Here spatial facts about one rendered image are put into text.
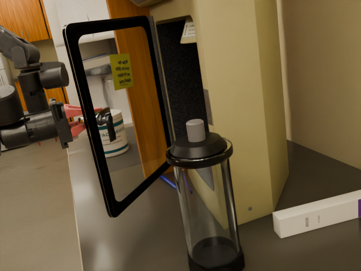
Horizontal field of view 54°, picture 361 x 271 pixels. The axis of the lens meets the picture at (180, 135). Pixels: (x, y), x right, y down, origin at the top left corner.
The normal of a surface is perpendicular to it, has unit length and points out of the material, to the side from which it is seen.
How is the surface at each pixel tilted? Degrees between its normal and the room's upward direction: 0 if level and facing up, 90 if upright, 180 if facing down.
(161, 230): 0
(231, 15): 90
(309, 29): 90
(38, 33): 90
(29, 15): 90
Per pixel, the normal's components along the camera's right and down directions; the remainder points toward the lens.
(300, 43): -0.93, 0.24
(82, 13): 0.04, 0.38
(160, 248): -0.16, -0.94
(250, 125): 0.33, 0.24
